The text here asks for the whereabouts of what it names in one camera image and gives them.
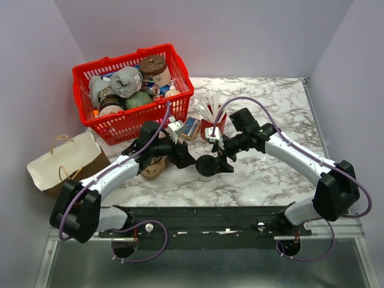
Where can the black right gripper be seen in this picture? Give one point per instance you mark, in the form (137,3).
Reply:
(221,158)

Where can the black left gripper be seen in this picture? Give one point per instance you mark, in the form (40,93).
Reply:
(182,158)

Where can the black plastic cup lid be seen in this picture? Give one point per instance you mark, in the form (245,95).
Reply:
(206,165)

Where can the white paper coffee cup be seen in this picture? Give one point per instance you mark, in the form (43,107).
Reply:
(206,178)

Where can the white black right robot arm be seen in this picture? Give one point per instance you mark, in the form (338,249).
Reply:
(335,183)

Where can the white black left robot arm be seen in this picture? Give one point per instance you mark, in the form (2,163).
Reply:
(78,212)

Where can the cardboard cup carrier tray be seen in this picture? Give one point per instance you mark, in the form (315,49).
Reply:
(155,169)

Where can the blue tan small box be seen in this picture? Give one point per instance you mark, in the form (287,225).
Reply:
(192,127)

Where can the red ribbed cup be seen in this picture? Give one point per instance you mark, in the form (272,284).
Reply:
(206,124)

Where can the red plastic shopping basket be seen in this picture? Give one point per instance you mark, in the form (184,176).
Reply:
(125,125)

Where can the small white pump bottle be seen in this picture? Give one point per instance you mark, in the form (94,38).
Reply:
(172,91)

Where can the green round melon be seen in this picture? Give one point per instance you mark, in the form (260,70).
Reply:
(138,99)

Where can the blue white can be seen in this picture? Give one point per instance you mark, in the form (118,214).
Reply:
(153,89)

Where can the black gold labelled jar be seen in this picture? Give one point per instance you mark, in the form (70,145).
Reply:
(109,103)

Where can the brown lidded round container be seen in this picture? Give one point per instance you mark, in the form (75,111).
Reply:
(155,68)

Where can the grey crumpled bag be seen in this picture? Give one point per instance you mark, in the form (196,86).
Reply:
(124,83)

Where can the brown paper bag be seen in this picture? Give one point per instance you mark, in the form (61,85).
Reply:
(74,158)

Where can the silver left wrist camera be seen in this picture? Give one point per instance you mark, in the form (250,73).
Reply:
(175,129)

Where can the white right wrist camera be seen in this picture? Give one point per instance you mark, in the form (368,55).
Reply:
(213,135)

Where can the black mounting base rail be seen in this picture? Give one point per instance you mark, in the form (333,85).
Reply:
(207,228)

